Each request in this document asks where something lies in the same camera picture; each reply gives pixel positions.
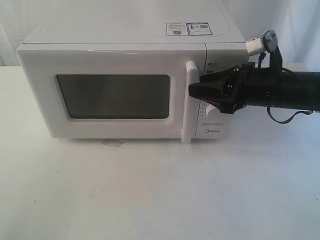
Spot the blue cable on right arm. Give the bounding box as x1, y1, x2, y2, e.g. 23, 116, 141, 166
266, 106, 313, 124

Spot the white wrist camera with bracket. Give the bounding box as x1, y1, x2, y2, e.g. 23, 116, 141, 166
245, 28, 283, 71

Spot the white microwave oven body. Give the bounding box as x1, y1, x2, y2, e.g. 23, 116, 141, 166
20, 0, 249, 140

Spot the blue white label sticker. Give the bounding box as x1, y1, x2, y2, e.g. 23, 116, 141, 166
166, 22, 213, 36

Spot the white microwave door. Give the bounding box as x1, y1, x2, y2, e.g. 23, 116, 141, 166
17, 43, 207, 143

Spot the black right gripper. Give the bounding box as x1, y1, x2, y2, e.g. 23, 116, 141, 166
188, 62, 258, 114

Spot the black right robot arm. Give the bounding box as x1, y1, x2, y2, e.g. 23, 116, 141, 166
188, 64, 320, 114

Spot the lower white control knob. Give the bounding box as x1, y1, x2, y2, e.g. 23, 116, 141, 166
205, 104, 218, 119

